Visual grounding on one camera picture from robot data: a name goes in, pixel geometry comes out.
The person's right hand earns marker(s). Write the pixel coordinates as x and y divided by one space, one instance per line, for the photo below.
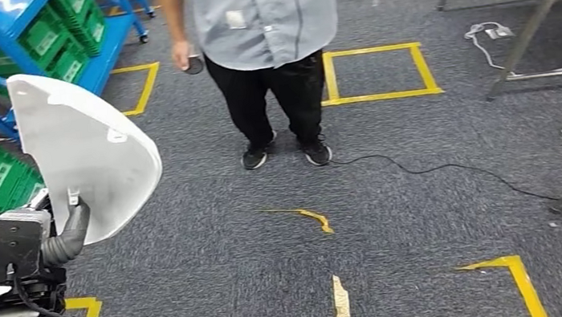
181 56

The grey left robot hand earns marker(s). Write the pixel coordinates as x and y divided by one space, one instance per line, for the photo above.
78 219

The small black round object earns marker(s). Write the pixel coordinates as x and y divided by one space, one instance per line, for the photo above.
195 66

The white plastic body part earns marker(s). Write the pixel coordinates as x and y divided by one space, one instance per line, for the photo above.
87 149

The person's right forearm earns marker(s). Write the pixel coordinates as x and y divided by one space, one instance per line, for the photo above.
170 10

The blue metal shelf rack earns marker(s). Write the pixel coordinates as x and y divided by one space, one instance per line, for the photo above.
102 75

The person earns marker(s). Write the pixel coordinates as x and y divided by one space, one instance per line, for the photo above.
263 15

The loose curved yellow tape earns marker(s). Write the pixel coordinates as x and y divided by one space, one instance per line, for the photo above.
315 216

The yellow floor tape strip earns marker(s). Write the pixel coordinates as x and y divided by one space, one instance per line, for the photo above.
342 310

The yellow floor tape corner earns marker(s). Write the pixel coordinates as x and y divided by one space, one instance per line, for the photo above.
526 288

